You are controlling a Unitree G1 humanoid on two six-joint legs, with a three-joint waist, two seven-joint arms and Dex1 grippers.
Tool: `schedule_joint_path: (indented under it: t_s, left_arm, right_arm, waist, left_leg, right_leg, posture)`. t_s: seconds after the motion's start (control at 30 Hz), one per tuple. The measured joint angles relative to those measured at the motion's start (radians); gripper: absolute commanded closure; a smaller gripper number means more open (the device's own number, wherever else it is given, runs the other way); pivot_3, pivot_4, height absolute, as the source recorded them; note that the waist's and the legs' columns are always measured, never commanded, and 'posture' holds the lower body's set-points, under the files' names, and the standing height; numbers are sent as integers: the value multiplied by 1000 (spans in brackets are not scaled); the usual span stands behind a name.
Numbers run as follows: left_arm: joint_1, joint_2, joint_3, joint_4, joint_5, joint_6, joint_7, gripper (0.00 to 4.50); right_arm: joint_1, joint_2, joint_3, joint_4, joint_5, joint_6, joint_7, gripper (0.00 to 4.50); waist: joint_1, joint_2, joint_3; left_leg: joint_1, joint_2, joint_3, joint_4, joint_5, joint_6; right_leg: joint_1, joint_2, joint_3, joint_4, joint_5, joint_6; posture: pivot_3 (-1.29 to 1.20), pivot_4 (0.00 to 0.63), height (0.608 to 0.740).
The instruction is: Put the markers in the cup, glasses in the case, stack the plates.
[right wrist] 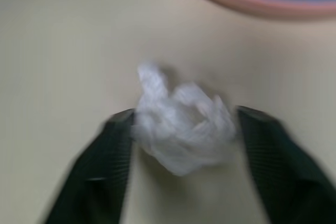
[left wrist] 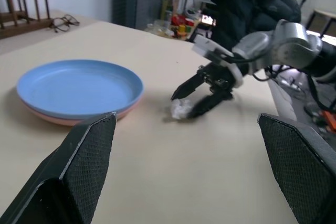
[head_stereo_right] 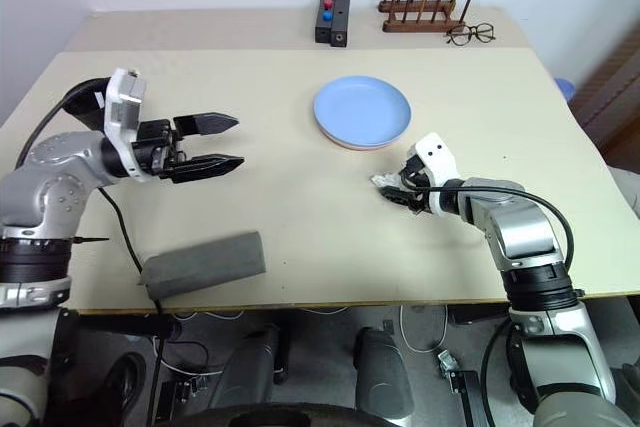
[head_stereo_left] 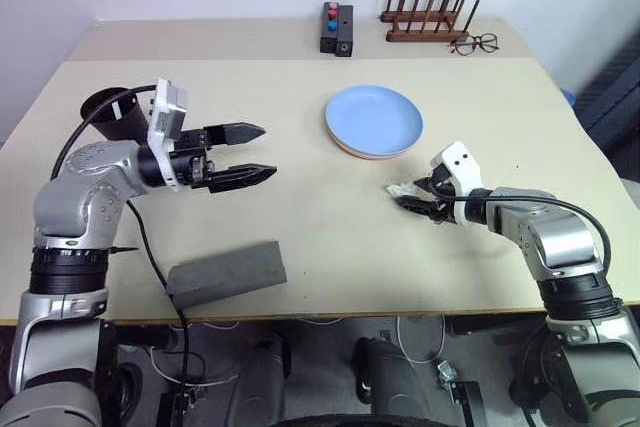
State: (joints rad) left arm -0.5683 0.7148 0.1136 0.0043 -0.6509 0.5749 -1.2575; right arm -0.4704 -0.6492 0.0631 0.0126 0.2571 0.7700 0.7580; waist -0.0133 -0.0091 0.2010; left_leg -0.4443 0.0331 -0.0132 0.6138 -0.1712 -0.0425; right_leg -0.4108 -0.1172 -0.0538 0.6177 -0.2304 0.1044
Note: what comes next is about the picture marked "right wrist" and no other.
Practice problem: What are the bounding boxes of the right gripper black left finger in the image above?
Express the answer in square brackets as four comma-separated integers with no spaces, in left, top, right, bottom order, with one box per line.
[43,108,136,224]

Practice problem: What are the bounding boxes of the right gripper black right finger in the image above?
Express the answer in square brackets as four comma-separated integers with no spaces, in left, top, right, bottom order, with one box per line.
[236,105,336,224]

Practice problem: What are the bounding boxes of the white tissue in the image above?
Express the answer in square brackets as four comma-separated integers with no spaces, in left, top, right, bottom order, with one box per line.
[132,61,237,177]

